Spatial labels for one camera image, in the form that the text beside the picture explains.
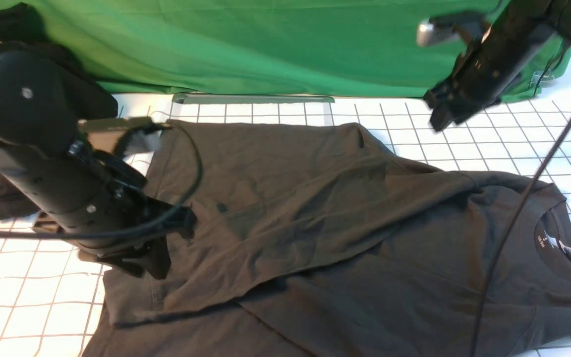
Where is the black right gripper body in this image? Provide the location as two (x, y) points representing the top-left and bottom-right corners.
(423, 0), (553, 132)

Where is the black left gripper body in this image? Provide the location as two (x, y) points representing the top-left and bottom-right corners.
(33, 149), (197, 257)

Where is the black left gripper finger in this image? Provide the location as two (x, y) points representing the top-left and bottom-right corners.
(102, 241), (171, 280)

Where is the dark gray long-sleeved shirt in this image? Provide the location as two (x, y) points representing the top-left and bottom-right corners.
(81, 119), (571, 357)

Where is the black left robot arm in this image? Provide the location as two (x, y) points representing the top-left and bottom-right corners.
(0, 42), (203, 280)

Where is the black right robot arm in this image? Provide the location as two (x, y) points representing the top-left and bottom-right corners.
(416, 0), (571, 132)

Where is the blue binder clip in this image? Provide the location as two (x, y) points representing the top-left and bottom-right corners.
(530, 71), (555, 88)

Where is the white grid table mat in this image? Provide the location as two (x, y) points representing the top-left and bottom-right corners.
(0, 90), (571, 357)

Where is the clear acrylic strip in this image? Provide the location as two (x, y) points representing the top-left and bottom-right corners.
(172, 93), (335, 105)

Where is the green backdrop cloth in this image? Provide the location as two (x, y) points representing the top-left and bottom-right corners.
(0, 0), (571, 103)

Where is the black crumpled garment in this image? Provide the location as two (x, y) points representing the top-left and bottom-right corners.
(0, 3), (118, 221)

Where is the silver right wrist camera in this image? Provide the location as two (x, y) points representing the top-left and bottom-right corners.
(415, 10), (490, 48)

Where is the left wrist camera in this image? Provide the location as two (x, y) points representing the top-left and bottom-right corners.
(78, 116), (165, 158)

